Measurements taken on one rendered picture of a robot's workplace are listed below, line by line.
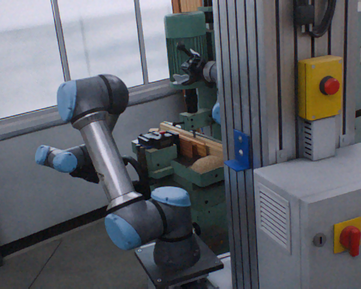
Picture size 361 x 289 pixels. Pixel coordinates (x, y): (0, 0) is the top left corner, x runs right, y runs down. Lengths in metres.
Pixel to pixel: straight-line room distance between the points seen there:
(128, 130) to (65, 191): 0.63
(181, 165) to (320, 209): 1.16
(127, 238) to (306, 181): 0.57
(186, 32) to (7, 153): 1.65
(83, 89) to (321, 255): 0.83
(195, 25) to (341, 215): 1.24
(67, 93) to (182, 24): 0.75
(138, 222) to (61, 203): 2.16
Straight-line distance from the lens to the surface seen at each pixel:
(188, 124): 2.22
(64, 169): 1.84
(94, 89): 1.53
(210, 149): 2.19
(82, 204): 3.66
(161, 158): 2.17
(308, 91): 1.15
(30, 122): 3.35
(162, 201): 1.49
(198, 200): 2.12
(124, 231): 1.43
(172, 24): 2.12
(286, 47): 1.15
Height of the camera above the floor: 1.68
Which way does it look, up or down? 19 degrees down
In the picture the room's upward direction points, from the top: 6 degrees counter-clockwise
